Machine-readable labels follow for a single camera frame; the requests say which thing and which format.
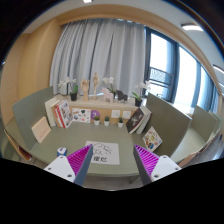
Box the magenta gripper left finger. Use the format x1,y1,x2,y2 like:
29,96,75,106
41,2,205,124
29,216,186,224
45,144,93,186

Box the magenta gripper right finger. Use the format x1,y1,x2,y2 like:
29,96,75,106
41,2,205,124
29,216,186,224
133,145,180,185

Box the blue and white computer mouse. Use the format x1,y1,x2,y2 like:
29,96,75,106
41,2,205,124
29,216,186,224
57,147,67,156

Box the white printed mouse pad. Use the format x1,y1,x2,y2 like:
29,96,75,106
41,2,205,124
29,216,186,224
86,141,120,165

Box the green right desk partition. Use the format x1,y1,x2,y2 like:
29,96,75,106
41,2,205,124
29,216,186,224
144,93,191,157

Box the green desk partition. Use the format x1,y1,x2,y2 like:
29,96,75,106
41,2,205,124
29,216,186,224
13,87,54,150
144,93,191,157

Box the pale pink notebook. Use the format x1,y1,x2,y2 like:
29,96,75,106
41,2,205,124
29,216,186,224
32,117,51,143

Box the wooden chair left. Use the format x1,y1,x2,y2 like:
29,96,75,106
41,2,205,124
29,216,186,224
4,131,32,161

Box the red cover book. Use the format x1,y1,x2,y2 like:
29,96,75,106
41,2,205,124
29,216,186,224
54,100,73,128

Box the dark cover book right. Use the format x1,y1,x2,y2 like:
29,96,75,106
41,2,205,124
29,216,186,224
126,108,144,134

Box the small succulent white pot right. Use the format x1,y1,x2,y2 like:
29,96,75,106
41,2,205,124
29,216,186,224
118,117,124,128

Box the small succulent white pot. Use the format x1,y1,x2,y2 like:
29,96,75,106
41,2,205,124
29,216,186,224
104,116,110,126
118,117,124,128
94,116,100,126

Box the illustrated white card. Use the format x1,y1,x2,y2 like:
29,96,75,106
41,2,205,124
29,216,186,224
72,108,91,123

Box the small succulent white pot left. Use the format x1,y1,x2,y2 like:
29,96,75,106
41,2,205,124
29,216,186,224
94,116,100,126

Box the small succulent white pot middle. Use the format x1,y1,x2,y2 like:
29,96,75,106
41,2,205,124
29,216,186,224
104,116,110,126

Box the purple round sticker card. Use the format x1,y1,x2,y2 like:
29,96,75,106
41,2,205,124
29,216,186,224
91,110,100,120

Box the wooden desk shelf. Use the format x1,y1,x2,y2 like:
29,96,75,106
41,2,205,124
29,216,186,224
55,94,137,124

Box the white books stack left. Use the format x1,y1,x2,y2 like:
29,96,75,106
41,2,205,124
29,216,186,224
45,98,58,127

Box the green left desk partition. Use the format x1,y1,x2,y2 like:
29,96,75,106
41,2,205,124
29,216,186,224
13,87,54,150

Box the white orchid black pot left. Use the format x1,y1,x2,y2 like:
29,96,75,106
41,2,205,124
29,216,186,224
58,77,78,101

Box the white orchid black pot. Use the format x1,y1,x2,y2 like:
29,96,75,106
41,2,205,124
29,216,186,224
58,77,78,101
132,81,151,107

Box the dark horse figure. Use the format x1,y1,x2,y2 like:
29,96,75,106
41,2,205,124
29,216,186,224
115,90,128,101

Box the pink wooden horse figure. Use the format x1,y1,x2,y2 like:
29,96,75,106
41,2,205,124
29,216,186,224
102,88,114,103

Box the white orchid black pot right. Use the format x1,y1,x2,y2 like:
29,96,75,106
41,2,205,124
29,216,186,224
132,81,151,107

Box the wooden hand model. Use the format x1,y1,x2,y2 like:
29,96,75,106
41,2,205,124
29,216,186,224
81,79,90,102

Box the wooden mannequin figure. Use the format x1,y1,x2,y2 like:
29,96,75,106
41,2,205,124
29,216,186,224
93,72,100,100

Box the white orchid middle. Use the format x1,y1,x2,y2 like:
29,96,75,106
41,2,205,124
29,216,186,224
102,77,116,98

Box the grey curtain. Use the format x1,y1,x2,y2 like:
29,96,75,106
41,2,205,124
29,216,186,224
50,18,146,95

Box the window with dark frame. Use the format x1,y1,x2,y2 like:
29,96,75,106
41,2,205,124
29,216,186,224
144,27,219,113

